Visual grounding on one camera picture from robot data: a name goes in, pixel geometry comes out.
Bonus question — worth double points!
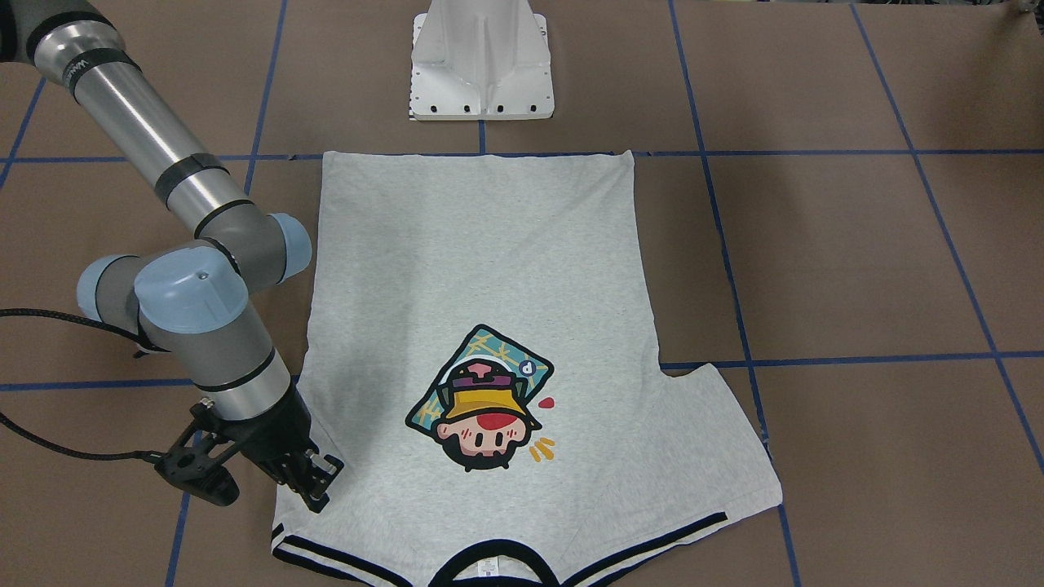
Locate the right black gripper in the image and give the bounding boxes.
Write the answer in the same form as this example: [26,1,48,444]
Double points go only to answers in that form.
[217,383,345,514]

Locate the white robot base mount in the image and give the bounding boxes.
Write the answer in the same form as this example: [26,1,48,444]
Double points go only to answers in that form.
[408,1,555,121]

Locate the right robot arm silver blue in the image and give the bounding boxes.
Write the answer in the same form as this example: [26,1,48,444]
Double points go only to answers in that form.
[2,1,343,513]

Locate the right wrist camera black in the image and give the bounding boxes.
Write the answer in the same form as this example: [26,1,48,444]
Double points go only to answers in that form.
[155,398,240,507]

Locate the grey t-shirt with cartoon print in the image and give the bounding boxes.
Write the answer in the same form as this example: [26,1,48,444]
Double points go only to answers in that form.
[272,152,782,586]

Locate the black braided cable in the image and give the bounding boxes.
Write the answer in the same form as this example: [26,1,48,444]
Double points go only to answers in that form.
[0,307,172,467]

